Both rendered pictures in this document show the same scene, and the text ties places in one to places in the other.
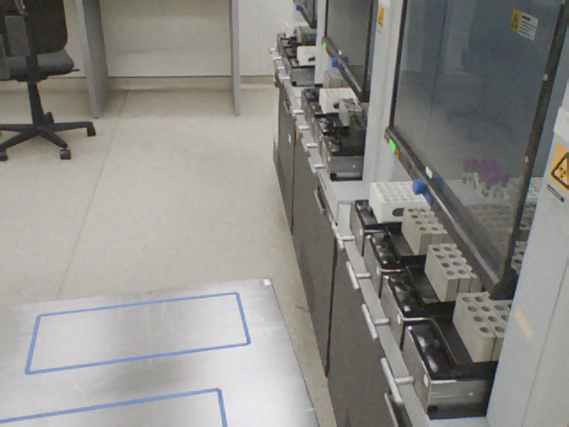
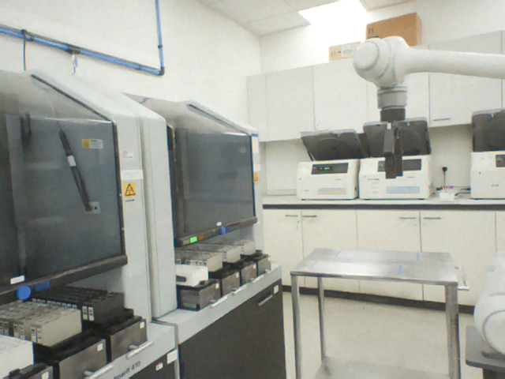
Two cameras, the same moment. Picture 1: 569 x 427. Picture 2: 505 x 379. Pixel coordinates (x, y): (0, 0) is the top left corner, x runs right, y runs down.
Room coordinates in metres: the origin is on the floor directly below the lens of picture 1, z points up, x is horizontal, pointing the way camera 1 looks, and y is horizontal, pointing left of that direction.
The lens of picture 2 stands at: (2.35, 0.85, 1.25)
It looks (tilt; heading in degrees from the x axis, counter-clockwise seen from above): 3 degrees down; 215
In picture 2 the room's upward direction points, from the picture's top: 3 degrees counter-clockwise
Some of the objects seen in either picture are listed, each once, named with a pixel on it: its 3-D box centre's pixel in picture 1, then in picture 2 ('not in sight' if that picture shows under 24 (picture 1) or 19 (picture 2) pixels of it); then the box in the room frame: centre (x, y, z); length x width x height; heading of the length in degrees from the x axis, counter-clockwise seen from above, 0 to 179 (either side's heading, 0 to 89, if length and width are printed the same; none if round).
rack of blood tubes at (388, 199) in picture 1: (436, 202); (170, 275); (1.26, -0.35, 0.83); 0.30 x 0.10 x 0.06; 97
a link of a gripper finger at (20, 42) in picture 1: (17, 36); (390, 166); (1.12, 0.48, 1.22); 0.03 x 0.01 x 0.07; 97
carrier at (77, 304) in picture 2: not in sight; (91, 305); (1.65, -0.27, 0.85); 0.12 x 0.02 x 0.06; 7
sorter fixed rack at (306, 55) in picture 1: (334, 57); not in sight; (2.51, -0.20, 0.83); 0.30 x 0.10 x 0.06; 97
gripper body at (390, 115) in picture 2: not in sight; (392, 124); (1.06, 0.47, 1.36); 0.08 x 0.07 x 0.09; 7
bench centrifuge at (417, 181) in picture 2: not in sight; (396, 159); (-1.38, -0.22, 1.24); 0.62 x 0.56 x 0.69; 8
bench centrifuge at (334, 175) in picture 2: not in sight; (333, 164); (-1.31, -0.79, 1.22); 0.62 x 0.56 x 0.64; 5
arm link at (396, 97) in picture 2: not in sight; (392, 99); (1.06, 0.47, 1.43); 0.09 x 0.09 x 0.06
